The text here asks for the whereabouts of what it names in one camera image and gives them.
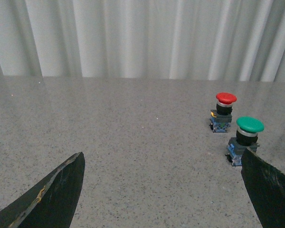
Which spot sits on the green mushroom push button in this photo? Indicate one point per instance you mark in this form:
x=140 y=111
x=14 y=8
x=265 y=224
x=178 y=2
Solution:
x=246 y=136

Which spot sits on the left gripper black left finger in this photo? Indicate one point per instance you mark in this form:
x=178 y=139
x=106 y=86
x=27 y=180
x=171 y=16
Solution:
x=52 y=202

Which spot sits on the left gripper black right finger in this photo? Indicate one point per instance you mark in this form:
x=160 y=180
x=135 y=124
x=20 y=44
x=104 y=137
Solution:
x=265 y=185

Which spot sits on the white pleated curtain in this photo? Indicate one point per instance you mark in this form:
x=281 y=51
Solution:
x=242 y=40

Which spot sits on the red mushroom push button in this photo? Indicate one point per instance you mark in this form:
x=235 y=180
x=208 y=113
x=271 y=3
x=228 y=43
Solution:
x=221 y=117

